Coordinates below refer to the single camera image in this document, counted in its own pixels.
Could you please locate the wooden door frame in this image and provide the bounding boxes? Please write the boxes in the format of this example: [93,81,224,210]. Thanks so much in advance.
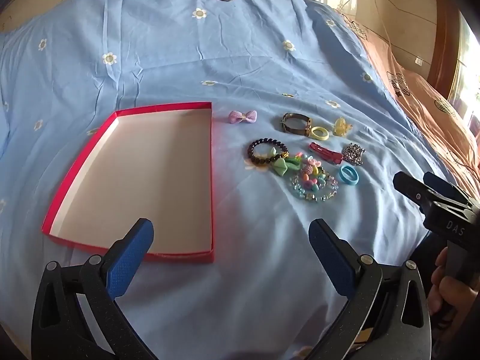
[427,0,469,98]

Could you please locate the red shallow cardboard box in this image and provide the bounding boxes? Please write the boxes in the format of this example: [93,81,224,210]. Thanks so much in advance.
[41,101,216,264]

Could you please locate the brown leather bracelet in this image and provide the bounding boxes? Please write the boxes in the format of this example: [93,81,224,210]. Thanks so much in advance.
[281,112,315,136]

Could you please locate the blue ring hair tie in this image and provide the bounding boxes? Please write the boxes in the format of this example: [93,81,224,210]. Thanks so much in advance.
[338,165,361,187]

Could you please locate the person's right hand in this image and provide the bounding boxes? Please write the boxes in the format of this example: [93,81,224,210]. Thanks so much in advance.
[427,247,477,317]

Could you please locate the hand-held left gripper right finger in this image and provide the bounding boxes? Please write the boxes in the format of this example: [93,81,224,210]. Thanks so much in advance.
[308,218,432,360]

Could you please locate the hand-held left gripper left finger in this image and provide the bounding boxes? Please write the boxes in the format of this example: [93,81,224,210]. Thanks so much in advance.
[31,217,160,360]

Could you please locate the blue floral bedsheet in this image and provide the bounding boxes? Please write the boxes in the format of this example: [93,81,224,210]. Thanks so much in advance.
[0,0,451,360]

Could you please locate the orange printed blanket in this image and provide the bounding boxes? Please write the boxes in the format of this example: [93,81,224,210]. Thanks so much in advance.
[337,11,480,196]

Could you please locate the red hair clip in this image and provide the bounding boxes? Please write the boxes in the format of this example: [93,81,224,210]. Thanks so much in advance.
[308,142,344,166]

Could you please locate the purple bow hair clip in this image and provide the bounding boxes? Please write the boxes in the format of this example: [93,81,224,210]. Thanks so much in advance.
[228,110,259,125]

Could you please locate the green bow hair tie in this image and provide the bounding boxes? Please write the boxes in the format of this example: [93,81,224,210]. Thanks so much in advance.
[271,157,301,178]

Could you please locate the colourful chunky bead bracelet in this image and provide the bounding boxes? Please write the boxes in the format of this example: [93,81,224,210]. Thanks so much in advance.
[293,151,329,192]

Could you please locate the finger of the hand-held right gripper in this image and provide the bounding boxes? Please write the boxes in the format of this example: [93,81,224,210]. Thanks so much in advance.
[393,171,447,214]
[423,172,479,208]

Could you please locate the yellow hair claw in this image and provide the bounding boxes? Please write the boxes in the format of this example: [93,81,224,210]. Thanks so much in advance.
[334,117,355,136]

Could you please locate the clear small bead bracelet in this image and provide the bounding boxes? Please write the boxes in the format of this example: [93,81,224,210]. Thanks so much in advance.
[289,170,340,202]

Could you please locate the dark bead bracelet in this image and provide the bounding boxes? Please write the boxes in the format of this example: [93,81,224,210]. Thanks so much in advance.
[247,139,290,167]

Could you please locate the silver rhinestone ornament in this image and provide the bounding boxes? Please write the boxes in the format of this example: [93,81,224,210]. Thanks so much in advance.
[342,142,366,166]

